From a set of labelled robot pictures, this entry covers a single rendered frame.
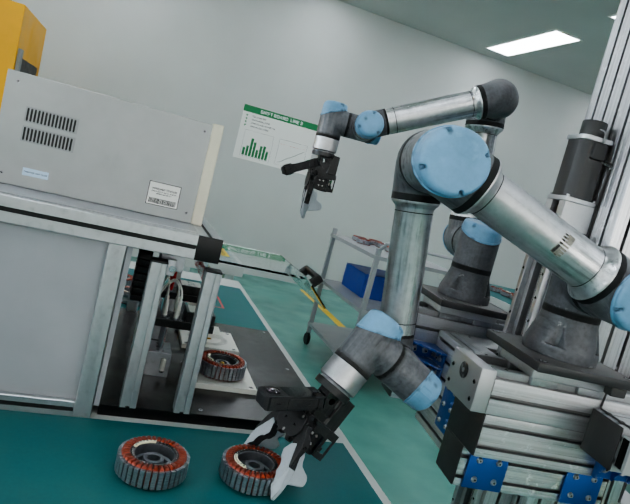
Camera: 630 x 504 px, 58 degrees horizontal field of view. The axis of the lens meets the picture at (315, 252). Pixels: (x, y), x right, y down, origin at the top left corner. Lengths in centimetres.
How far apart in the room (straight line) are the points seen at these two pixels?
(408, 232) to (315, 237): 587
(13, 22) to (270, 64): 292
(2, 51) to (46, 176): 368
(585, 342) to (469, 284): 50
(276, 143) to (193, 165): 558
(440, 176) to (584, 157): 64
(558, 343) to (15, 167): 109
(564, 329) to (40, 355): 99
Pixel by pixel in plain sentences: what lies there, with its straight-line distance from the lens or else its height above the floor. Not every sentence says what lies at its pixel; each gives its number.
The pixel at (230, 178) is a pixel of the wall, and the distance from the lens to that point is 666.
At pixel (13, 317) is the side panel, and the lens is 111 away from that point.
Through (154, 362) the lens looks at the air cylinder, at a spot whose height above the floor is 80.
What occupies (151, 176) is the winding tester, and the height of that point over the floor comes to 119.
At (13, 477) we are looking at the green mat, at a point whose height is 75.
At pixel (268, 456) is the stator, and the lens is 105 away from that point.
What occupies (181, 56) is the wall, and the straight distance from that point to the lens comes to 664.
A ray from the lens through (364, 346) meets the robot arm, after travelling 100.
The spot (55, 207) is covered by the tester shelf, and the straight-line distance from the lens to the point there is 104.
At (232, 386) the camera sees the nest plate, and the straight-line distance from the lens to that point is 130.
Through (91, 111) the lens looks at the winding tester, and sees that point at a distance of 117.
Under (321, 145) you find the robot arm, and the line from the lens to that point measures 175.
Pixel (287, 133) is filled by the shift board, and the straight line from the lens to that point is 677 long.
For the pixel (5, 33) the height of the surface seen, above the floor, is 172.
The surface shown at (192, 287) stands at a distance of 151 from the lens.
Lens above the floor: 126
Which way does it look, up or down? 7 degrees down
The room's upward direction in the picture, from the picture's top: 14 degrees clockwise
